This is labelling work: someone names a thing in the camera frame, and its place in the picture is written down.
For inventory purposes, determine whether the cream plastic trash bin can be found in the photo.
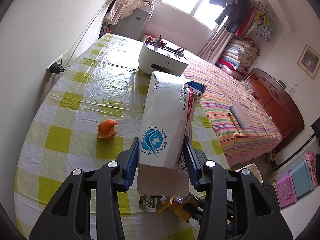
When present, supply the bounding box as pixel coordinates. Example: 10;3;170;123
236;163;263;184

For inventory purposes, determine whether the pink plastic basket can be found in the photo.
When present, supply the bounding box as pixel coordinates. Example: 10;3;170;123
274;170;297;208

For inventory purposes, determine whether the yellow snack wrapper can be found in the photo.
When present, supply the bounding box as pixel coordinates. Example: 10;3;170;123
157;194;199;223

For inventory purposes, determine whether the blue plastic basket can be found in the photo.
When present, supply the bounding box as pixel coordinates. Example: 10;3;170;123
291;158;313;198

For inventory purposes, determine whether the yellow pencil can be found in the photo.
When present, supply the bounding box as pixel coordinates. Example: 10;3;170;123
228;113;241;135

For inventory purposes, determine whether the orange peel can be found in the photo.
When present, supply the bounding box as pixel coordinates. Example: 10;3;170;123
97;119;118;140

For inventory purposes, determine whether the yellow white checked tablecloth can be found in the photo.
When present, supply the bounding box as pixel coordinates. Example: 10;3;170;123
14;34;150;237

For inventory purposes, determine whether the red wooden headboard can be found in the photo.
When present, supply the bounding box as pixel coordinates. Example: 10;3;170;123
245;68;305;153

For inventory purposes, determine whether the striped pink bed cover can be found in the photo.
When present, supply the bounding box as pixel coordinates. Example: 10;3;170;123
183;51;282;166

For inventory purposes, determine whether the black power adapter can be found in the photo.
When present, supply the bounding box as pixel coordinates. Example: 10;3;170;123
49;63;68;74

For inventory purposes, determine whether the stack of folded quilts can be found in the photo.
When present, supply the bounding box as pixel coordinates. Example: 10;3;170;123
215;37;260;82

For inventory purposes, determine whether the pink curtain right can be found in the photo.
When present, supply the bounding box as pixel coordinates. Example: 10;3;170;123
199;27;234;65

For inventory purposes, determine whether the white desk organizer box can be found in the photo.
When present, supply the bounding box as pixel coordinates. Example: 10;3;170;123
138;36;189;76

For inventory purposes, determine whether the hanging dark clothes row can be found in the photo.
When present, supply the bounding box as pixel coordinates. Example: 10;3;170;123
208;0;268;36

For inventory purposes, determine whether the grey cabinet with clothes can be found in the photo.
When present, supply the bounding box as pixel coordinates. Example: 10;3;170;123
99;0;154;40

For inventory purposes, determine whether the framed picture on wall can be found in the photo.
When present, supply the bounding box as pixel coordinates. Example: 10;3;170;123
297;44;320;80

